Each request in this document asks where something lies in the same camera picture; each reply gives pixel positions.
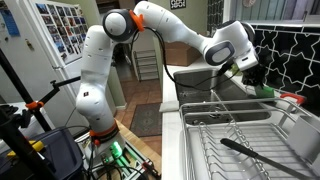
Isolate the dark blue storage bin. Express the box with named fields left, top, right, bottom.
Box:
left=0, top=126, right=84, bottom=180

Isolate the black stand with orange clamp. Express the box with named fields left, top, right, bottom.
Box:
left=0, top=48, right=82, bottom=133

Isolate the black white patterned picture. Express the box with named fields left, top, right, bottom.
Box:
left=169, top=0, right=187, bottom=10

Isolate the metal wire dish rack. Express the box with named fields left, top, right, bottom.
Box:
left=179, top=97, right=320, bottom=180

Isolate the white utensil holder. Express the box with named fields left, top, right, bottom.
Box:
left=287, top=114, right=320, bottom=165

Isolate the red-handled clamp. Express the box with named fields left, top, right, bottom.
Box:
left=141, top=159, right=162, bottom=178

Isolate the yellow tool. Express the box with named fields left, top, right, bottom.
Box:
left=6, top=139, right=46, bottom=158

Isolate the green printed part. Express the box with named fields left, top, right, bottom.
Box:
left=109, top=141, right=126, bottom=160

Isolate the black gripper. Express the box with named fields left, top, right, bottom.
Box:
left=240, top=63, right=268, bottom=89

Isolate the red curved handle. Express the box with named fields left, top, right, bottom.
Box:
left=279, top=92, right=306, bottom=106

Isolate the stainless steel sink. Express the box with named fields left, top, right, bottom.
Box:
left=173, top=68, right=272, bottom=126

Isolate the green sponge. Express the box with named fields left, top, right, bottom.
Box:
left=253, top=84, right=276, bottom=99

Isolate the photo sheet on fridge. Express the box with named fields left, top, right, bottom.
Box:
left=34, top=2, right=90, bottom=65

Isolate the white refrigerator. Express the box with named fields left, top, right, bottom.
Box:
left=0, top=0, right=118, bottom=141

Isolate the dark patterned floor rug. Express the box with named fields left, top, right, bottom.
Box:
left=129, top=102, right=164, bottom=138

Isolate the kitchen window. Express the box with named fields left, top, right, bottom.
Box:
left=229, top=0, right=320, bottom=25

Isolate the blue paper note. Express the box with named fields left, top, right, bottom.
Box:
left=0, top=8, right=21, bottom=37

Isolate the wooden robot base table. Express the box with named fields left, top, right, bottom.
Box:
left=74, top=119, right=163, bottom=180

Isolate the thick black tripod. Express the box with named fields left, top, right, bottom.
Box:
left=0, top=104, right=58, bottom=180

